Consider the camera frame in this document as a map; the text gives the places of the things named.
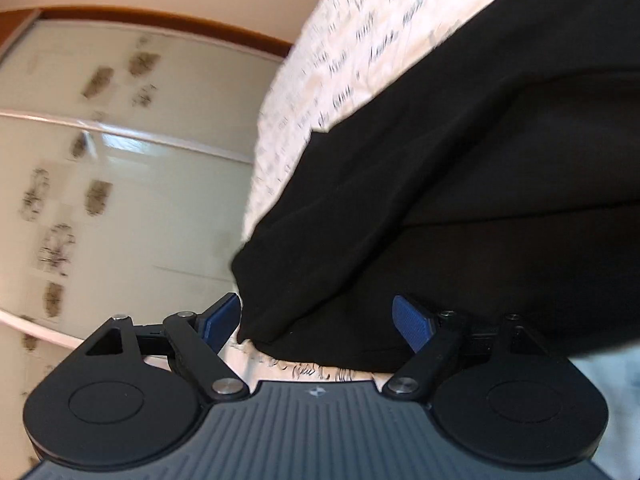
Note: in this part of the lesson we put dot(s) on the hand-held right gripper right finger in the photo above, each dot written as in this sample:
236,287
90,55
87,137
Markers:
413,324

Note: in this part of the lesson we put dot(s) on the black pants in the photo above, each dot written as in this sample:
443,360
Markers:
475,185

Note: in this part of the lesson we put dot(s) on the white wardrobe door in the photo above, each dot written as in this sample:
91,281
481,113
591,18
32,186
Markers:
125,170

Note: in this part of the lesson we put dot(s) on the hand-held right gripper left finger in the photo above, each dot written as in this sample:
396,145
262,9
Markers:
222,321

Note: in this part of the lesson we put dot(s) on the white script-print blanket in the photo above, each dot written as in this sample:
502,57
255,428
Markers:
360,35

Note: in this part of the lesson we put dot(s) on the brown wooden wardrobe frame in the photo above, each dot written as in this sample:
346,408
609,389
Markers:
150,16

